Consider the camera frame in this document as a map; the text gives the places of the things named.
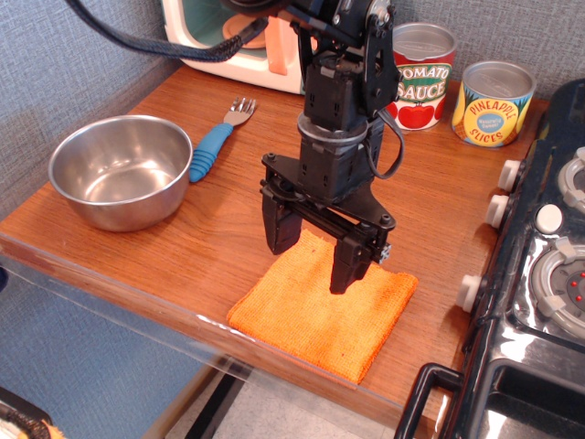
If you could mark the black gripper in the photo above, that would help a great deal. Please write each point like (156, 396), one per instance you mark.
(329, 185)

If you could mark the metal pot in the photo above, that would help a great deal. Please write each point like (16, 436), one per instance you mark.
(124, 173)

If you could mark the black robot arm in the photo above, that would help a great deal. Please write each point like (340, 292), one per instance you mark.
(350, 78)

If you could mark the orange cloth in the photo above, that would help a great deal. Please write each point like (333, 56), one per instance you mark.
(292, 309)

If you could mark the white stove knob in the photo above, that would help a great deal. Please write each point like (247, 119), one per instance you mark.
(508, 175)
(468, 291)
(496, 210)

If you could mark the toy microwave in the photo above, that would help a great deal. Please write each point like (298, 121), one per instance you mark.
(201, 24)

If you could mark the tomato sauce can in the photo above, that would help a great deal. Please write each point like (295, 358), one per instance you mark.
(424, 54)

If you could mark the pineapple slices can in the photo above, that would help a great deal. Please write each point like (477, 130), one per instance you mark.
(492, 103)

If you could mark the white round stove button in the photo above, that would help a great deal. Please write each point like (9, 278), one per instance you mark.
(549, 219)

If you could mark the black toy stove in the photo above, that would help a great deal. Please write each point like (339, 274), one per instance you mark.
(523, 374)

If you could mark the blue handled fork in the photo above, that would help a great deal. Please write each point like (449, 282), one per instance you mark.
(207, 150)

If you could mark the black oven door handle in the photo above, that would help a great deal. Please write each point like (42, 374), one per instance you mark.
(431, 376)

